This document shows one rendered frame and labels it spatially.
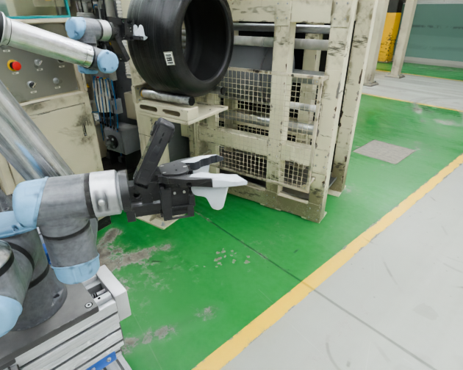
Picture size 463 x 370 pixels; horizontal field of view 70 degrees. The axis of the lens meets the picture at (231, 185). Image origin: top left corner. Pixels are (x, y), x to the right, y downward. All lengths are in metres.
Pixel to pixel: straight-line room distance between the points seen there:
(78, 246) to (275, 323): 1.25
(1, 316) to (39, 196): 0.20
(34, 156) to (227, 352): 1.20
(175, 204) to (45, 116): 1.48
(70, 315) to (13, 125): 0.42
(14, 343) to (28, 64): 1.43
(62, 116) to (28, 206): 1.48
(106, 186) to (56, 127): 1.49
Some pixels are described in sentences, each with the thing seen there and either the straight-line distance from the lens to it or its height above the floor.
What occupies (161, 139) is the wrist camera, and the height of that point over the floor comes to 1.13.
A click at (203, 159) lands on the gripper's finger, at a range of 0.64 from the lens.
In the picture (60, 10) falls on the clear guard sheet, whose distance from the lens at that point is 2.07.
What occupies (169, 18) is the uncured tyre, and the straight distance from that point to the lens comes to 1.62.
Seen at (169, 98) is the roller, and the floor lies 0.90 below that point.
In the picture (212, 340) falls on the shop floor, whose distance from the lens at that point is 1.65.
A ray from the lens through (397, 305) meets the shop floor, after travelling 1.96.
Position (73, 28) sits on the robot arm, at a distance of 1.42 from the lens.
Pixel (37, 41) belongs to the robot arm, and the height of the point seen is 1.23.
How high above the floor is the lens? 1.32
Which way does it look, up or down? 28 degrees down
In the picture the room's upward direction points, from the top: straight up
